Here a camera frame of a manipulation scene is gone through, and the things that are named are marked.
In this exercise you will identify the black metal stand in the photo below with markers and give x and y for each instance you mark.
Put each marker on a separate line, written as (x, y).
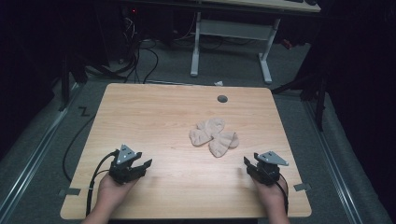
(67, 81)
(311, 90)

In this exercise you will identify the grey tape strip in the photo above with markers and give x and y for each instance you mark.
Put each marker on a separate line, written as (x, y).
(302, 187)
(70, 192)

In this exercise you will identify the person's left hand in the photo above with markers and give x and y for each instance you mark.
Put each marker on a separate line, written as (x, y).
(112, 190)

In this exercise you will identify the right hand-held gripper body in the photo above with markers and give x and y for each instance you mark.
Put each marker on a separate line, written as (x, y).
(268, 169)

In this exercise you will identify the beige ankle sock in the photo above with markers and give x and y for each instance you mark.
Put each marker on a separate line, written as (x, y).
(235, 140)
(220, 145)
(213, 124)
(199, 137)

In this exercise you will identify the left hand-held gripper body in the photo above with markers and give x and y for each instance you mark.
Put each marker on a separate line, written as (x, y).
(122, 168)

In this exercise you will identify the white paper scrap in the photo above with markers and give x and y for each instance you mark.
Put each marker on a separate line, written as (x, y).
(219, 83)

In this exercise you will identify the person's right hand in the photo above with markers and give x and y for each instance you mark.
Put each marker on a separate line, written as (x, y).
(271, 194)

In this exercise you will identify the white-legged desk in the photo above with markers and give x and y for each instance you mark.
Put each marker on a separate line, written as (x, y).
(236, 29)

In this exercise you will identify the metal floor rail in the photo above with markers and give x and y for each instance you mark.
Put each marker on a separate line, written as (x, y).
(331, 161)
(29, 158)

